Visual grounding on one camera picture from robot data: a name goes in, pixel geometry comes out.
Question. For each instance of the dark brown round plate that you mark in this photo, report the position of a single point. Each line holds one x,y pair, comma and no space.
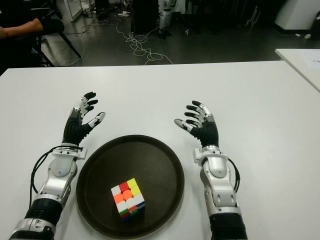
155,165

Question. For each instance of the white machine housing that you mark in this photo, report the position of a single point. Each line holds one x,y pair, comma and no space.
295,13

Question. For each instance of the white shelf cabinet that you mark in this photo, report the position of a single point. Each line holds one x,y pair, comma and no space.
73,10

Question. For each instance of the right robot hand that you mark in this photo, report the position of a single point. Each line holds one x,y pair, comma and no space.
208,132

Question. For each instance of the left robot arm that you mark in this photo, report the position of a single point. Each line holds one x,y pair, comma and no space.
58,182

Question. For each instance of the black chair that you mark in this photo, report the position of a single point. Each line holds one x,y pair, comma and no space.
53,26

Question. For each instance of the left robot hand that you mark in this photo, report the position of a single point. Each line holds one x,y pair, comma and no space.
75,130

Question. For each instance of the black cabinet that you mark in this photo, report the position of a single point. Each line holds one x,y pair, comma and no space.
145,16

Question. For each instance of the small white floor object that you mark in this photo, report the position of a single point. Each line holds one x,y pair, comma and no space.
307,36

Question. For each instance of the multicoloured Rubik's cube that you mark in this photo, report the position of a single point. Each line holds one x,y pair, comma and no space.
127,197

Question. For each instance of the humanoid robot legs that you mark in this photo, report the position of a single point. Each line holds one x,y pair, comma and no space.
165,18

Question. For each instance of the folded metal stand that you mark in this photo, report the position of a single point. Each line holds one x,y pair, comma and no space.
252,17

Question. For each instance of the white side table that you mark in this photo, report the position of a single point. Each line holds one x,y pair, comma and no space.
300,60

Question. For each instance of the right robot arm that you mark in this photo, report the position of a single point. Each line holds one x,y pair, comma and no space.
220,187

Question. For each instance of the person in black shirt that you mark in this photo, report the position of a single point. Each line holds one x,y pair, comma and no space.
25,27

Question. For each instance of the white power strip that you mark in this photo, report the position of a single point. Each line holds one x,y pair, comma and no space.
123,13

